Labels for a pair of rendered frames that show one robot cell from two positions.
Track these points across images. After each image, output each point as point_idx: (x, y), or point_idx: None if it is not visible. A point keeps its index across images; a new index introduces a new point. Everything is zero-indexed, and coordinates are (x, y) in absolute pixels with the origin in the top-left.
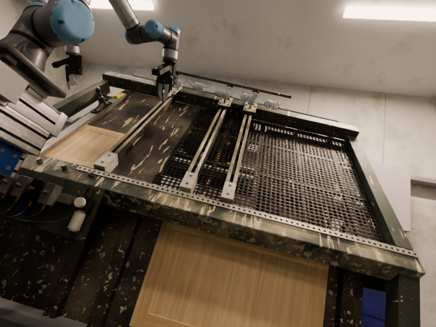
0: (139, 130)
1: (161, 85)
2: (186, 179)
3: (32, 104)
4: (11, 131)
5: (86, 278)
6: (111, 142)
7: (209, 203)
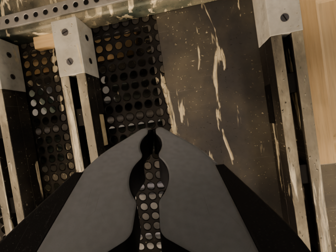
0: (290, 174)
1: (180, 234)
2: (71, 44)
3: None
4: None
5: None
6: (333, 108)
7: (11, 14)
